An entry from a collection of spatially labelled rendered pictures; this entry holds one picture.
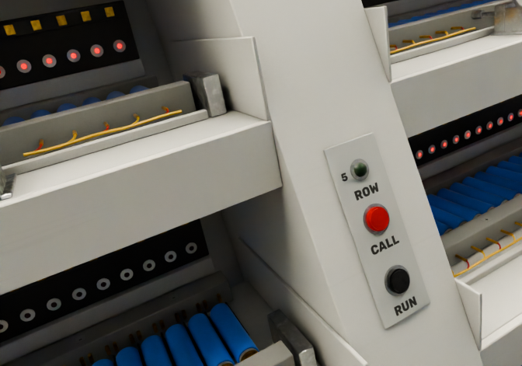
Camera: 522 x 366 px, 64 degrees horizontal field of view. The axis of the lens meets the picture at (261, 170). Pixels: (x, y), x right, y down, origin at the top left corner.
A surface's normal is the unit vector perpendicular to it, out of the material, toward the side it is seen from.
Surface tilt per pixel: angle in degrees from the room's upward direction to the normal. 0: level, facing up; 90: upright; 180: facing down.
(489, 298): 21
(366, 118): 90
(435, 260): 90
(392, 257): 90
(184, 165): 111
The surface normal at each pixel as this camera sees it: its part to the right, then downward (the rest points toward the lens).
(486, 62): 0.44, 0.26
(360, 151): 0.35, -0.09
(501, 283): -0.18, -0.91
